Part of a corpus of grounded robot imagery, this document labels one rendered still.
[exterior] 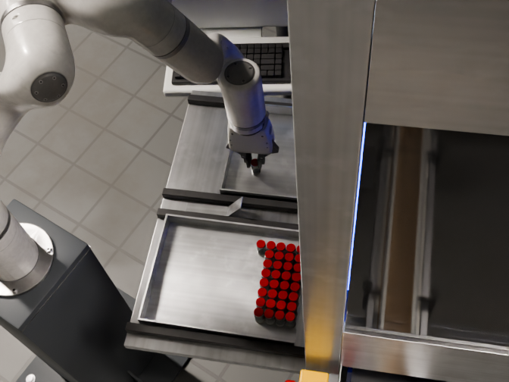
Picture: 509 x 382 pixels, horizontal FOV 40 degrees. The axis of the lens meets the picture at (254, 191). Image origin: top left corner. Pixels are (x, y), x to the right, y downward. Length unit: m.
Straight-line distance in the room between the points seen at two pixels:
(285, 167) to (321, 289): 0.73
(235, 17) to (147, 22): 0.91
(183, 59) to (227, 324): 0.60
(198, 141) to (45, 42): 0.72
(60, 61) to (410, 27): 0.69
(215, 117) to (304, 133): 1.15
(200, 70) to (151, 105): 1.72
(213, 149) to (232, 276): 0.35
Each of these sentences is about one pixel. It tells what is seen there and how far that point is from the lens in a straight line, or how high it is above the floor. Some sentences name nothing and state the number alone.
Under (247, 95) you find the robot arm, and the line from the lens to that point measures 1.38.
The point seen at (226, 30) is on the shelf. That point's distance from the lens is 2.10.
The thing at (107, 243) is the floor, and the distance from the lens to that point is 2.69.
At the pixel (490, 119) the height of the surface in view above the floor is 1.82.
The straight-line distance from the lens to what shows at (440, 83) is 0.59.
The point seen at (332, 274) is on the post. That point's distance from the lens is 0.95.
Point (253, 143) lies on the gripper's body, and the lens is 1.54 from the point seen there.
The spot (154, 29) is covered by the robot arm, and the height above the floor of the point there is 1.48.
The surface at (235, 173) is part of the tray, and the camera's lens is 1.69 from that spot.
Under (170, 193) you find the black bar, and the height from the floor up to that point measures 0.90.
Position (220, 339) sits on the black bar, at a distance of 1.50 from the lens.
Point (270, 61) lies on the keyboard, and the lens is 1.96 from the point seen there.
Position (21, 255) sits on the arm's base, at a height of 0.94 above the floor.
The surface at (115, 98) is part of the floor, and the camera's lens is 3.05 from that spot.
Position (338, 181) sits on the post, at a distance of 0.73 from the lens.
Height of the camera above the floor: 2.32
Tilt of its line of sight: 60 degrees down
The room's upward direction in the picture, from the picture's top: 9 degrees counter-clockwise
